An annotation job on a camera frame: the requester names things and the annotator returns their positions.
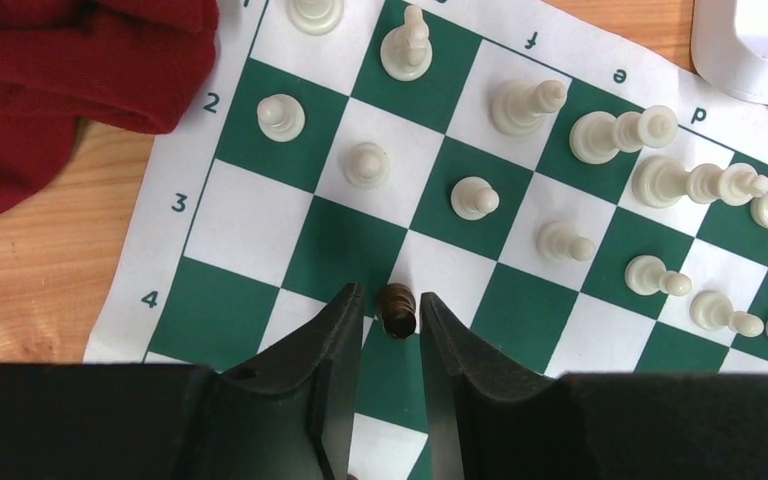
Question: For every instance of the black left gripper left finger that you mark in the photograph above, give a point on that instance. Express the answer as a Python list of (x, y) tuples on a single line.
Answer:
[(287, 412)]

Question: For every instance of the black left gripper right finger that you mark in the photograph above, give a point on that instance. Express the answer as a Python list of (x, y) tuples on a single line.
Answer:
[(488, 416)]

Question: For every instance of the dark brown chess pawn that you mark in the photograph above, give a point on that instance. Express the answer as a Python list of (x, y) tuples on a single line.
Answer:
[(395, 307)]

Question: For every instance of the green white chess mat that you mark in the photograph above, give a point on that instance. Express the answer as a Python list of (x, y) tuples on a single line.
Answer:
[(500, 180)]

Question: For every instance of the white chess queen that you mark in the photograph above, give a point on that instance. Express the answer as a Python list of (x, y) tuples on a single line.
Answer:
[(660, 182)]

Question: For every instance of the white chess king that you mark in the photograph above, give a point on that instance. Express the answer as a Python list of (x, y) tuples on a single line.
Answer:
[(598, 137)]

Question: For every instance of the white chess knight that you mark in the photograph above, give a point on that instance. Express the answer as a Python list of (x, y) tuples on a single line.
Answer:
[(406, 51)]

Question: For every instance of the white chess rook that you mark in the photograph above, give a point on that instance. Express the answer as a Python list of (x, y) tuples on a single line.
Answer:
[(315, 17)]

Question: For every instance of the red cloth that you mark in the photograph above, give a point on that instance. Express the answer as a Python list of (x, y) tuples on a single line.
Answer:
[(135, 65)]

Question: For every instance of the centre metal rack pole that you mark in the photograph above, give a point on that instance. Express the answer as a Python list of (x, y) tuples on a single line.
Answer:
[(729, 47)]

